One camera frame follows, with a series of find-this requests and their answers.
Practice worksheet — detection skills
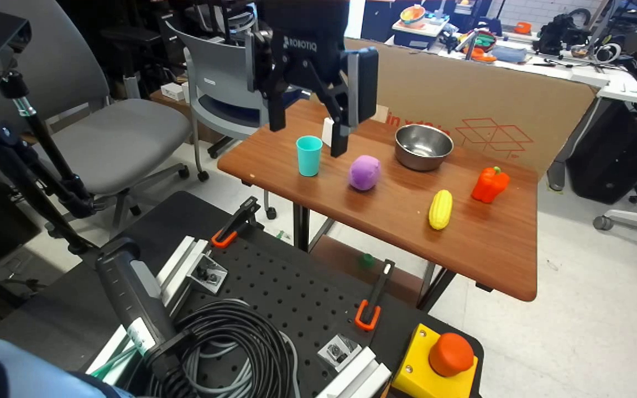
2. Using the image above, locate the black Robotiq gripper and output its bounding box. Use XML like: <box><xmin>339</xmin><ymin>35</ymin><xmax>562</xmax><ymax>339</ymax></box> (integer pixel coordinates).
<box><xmin>248</xmin><ymin>0</ymin><xmax>379</xmax><ymax>159</ymax></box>

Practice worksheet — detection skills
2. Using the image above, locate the blue plastic cup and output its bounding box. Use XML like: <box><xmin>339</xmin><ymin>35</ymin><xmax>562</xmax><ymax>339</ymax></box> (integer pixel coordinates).
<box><xmin>294</xmin><ymin>133</ymin><xmax>325</xmax><ymax>179</ymax></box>

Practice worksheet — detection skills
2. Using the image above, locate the steel pot bowl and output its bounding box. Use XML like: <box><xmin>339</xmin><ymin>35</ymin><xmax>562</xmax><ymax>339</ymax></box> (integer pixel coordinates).
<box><xmin>392</xmin><ymin>121</ymin><xmax>455</xmax><ymax>175</ymax></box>

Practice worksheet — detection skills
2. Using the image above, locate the purple plush ball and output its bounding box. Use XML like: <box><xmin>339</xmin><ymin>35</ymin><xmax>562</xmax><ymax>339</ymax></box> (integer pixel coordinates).
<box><xmin>347</xmin><ymin>153</ymin><xmax>385</xmax><ymax>195</ymax></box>

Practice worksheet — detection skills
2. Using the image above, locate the grey plastic chair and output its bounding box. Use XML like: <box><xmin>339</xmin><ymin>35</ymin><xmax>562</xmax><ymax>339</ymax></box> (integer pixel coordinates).
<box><xmin>164</xmin><ymin>21</ymin><xmax>276</xmax><ymax>183</ymax></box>

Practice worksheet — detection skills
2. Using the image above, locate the brown wooden table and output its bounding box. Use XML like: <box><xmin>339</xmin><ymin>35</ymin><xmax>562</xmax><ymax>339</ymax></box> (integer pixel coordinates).
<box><xmin>214</xmin><ymin>98</ymin><xmax>542</xmax><ymax>312</ymax></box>

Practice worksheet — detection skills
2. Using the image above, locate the brown cardboard panel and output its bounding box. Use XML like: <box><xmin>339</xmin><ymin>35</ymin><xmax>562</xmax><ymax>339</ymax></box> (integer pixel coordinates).
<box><xmin>345</xmin><ymin>38</ymin><xmax>602</xmax><ymax>176</ymax></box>

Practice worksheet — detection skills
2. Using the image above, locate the orange black clamp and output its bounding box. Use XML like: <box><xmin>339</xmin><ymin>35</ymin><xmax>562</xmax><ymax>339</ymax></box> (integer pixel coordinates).
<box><xmin>352</xmin><ymin>256</ymin><xmax>398</xmax><ymax>335</ymax></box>
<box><xmin>210</xmin><ymin>195</ymin><xmax>263</xmax><ymax>253</ymax></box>

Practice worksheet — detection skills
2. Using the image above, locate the yellow toy corn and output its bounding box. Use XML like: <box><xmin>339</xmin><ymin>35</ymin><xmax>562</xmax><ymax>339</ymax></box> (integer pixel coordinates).
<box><xmin>425</xmin><ymin>187</ymin><xmax>455</xmax><ymax>232</ymax></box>

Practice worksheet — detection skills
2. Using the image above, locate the red toy bell pepper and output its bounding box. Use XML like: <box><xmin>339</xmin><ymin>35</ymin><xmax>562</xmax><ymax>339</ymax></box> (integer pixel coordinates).
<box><xmin>468</xmin><ymin>164</ymin><xmax>513</xmax><ymax>205</ymax></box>

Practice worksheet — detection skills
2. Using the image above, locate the black perforated base board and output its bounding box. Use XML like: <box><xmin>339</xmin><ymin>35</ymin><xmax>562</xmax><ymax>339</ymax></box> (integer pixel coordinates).
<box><xmin>0</xmin><ymin>187</ymin><xmax>487</xmax><ymax>398</ymax></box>

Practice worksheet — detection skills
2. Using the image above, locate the large grey office chair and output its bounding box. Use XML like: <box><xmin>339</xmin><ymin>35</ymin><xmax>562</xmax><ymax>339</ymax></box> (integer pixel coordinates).
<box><xmin>0</xmin><ymin>0</ymin><xmax>193</xmax><ymax>228</ymax></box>

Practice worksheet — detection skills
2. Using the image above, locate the black backpack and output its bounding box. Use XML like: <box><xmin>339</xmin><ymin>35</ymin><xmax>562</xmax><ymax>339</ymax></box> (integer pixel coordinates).
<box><xmin>535</xmin><ymin>6</ymin><xmax>594</xmax><ymax>59</ymax></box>

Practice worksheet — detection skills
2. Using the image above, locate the black tripod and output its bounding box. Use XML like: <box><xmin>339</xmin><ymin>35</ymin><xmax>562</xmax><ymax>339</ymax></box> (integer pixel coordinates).
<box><xmin>0</xmin><ymin>71</ymin><xmax>103</xmax><ymax>258</ymax></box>

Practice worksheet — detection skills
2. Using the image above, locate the yellow emergency stop box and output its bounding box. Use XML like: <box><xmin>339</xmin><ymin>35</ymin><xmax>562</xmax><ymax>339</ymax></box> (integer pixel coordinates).
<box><xmin>388</xmin><ymin>321</ymin><xmax>482</xmax><ymax>398</ymax></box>

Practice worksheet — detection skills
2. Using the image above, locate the black bin under desk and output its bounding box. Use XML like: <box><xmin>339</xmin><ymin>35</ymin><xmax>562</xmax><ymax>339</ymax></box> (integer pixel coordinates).
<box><xmin>563</xmin><ymin>98</ymin><xmax>637</xmax><ymax>205</ymax></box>

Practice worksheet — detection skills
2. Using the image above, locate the grey swivel chair base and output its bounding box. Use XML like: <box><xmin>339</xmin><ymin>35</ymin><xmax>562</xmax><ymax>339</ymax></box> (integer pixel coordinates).
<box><xmin>590</xmin><ymin>157</ymin><xmax>637</xmax><ymax>301</ymax></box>

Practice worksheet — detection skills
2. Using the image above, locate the small metal bracket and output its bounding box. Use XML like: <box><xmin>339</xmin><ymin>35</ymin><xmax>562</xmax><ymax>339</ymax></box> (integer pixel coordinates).
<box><xmin>188</xmin><ymin>256</ymin><xmax>229</xmax><ymax>296</ymax></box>
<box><xmin>316</xmin><ymin>335</ymin><xmax>362</xmax><ymax>372</ymax></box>

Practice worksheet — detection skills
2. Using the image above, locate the aluminium profile rail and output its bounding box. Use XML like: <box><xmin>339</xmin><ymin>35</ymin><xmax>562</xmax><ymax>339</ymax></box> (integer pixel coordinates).
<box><xmin>314</xmin><ymin>346</ymin><xmax>395</xmax><ymax>398</ymax></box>
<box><xmin>83</xmin><ymin>235</ymin><xmax>211</xmax><ymax>378</ymax></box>

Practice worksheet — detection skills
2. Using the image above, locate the black coiled cable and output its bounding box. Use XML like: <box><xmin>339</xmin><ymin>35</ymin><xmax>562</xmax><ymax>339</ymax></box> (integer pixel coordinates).
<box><xmin>141</xmin><ymin>296</ymin><xmax>303</xmax><ymax>398</ymax></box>

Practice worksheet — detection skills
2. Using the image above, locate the black power strip post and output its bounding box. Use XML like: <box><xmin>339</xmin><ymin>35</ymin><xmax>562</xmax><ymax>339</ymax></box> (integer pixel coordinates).
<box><xmin>94</xmin><ymin>244</ymin><xmax>182</xmax><ymax>359</ymax></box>

